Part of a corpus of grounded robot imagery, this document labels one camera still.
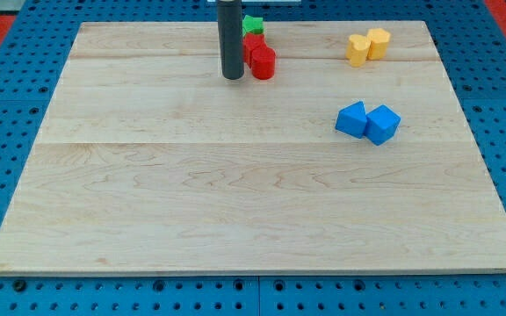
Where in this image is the yellow heart block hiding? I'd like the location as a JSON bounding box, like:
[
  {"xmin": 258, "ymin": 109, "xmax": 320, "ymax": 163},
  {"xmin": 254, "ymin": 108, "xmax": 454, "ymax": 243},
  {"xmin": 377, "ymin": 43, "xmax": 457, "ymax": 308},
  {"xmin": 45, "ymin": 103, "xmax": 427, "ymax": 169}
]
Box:
[{"xmin": 345, "ymin": 34, "xmax": 371, "ymax": 67}]

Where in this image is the yellow hexagon block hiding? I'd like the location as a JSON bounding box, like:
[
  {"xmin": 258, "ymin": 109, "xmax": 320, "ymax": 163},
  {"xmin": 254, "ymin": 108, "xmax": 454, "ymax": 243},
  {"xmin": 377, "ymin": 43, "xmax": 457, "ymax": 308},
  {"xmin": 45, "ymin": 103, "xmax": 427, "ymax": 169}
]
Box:
[{"xmin": 367, "ymin": 28, "xmax": 391, "ymax": 60}]

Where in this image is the light wooden board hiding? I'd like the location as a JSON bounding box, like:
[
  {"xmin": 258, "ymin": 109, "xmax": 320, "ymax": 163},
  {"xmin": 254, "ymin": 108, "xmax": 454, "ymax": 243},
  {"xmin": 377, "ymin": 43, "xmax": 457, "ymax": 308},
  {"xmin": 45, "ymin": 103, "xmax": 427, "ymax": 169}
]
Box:
[{"xmin": 0, "ymin": 21, "xmax": 506, "ymax": 277}]

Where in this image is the blue triangle block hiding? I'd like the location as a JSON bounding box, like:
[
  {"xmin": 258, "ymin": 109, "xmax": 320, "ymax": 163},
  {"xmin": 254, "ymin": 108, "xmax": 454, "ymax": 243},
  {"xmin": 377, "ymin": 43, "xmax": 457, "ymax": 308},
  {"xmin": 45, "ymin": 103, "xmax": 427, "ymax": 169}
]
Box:
[{"xmin": 335, "ymin": 101, "xmax": 367, "ymax": 139}]

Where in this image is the red block behind cylinder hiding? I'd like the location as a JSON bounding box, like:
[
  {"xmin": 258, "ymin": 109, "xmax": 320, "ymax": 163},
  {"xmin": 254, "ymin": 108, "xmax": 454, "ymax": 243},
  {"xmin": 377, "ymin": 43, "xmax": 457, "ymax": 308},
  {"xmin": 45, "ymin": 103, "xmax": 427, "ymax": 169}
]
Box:
[{"xmin": 242, "ymin": 32, "xmax": 266, "ymax": 68}]

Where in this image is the blue cube block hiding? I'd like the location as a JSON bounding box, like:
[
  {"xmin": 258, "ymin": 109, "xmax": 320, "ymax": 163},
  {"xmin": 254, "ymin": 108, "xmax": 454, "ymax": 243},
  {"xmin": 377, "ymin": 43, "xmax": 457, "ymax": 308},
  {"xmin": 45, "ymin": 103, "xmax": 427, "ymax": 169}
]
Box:
[{"xmin": 364, "ymin": 104, "xmax": 401, "ymax": 146}]

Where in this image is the green star block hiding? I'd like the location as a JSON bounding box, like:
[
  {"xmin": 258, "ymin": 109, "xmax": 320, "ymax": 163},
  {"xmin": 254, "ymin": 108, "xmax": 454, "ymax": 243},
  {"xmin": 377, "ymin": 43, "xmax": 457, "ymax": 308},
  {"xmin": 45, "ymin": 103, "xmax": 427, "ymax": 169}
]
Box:
[{"xmin": 242, "ymin": 15, "xmax": 264, "ymax": 35}]

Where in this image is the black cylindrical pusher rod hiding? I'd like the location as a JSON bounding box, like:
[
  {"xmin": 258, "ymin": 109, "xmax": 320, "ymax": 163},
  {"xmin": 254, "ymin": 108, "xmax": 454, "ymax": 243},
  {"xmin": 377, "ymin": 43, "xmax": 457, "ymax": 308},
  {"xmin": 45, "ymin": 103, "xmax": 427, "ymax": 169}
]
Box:
[{"xmin": 216, "ymin": 0, "xmax": 244, "ymax": 80}]

